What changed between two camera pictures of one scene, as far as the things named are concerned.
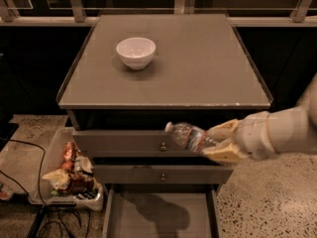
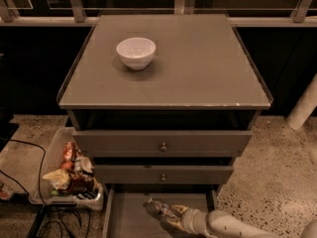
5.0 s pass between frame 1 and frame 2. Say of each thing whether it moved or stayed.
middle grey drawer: stayed
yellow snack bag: stayed
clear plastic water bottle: moved
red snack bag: stayed
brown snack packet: stayed
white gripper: moved
